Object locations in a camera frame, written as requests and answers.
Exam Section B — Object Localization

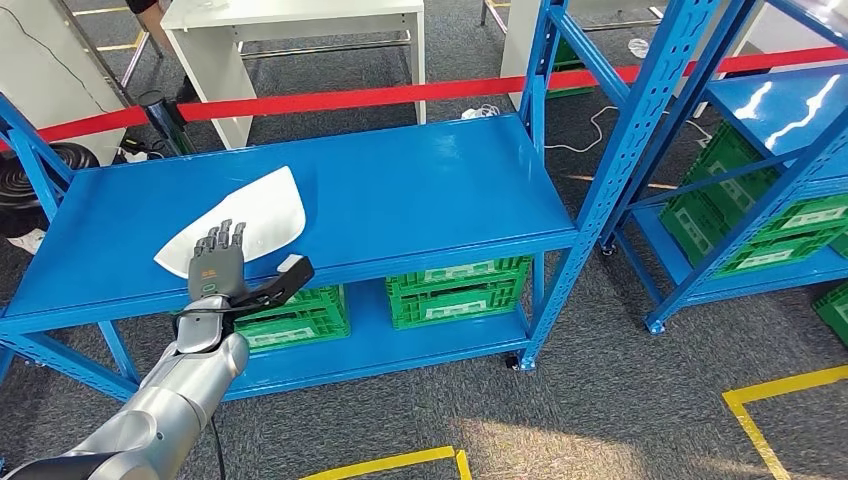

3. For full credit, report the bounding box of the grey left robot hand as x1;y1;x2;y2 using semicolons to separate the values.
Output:
187;219;250;303

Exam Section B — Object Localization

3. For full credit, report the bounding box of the white curved shell part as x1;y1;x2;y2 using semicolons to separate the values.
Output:
153;165;307;280

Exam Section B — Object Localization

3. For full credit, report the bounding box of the blue metal shelf rack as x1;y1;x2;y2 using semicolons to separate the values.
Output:
0;0;720;405
596;0;848;336

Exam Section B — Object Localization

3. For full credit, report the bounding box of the green plastic crate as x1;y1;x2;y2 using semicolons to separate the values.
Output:
811;281;848;349
685;122;848;243
659;192;848;278
173;284;352;354
385;256;533;331
544;36;596;101

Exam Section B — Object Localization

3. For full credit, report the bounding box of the short red barrier belt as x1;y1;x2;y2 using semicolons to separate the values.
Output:
0;105;150;155

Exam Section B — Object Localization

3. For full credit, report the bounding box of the white table with chrome bar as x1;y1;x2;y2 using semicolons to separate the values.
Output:
160;0;427;150

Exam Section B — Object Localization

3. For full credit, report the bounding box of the black round ribbed base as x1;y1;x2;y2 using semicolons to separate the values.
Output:
0;142;101;220

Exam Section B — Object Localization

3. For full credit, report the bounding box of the person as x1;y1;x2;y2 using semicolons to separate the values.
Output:
124;0;201;106

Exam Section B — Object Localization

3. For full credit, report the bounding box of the long red barrier belt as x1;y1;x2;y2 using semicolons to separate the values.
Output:
177;44;848;124

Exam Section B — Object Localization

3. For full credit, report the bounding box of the pale grey cabinet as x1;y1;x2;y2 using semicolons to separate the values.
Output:
0;0;127;167

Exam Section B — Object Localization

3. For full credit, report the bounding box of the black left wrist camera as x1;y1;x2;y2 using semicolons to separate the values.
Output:
231;254;317;313

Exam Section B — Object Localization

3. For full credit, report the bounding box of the black stanchion post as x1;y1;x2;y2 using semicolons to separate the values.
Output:
137;89;198;157

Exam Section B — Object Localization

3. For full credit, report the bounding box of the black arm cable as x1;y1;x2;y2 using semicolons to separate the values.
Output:
172;298;266;480

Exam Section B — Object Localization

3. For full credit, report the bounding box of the chrome tube frame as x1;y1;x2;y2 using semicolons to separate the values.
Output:
49;0;164;107

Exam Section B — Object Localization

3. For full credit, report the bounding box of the white floor cable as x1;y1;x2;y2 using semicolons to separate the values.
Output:
543;105;713;155

